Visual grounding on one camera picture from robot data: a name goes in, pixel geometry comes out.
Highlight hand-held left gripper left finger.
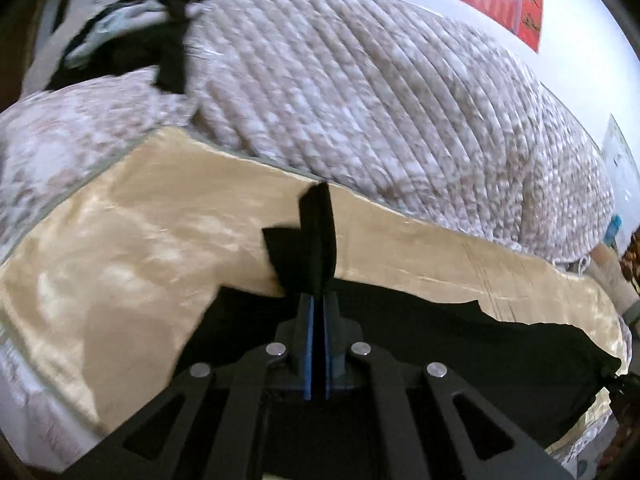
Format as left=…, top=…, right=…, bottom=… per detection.
left=62, top=295, right=314, bottom=480

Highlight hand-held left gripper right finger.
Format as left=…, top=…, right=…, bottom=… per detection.
left=323, top=295, right=576, bottom=480

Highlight black pants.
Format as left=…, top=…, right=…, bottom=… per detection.
left=170, top=182, right=626, bottom=480

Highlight beige satin blanket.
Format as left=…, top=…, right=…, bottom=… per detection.
left=0, top=125, right=631, bottom=441

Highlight floral quilted quilt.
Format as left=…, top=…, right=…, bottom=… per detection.
left=0, top=0, right=618, bottom=273

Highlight beige patterned cushion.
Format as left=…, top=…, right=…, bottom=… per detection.
left=589, top=244, right=640, bottom=321

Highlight black cloth pile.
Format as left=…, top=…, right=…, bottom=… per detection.
left=47, top=0, right=201, bottom=96

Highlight light blue garment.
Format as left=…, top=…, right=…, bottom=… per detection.
left=64, top=0, right=168, bottom=70

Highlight white wall board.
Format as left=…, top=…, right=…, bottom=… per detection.
left=602, top=115, right=640, bottom=256

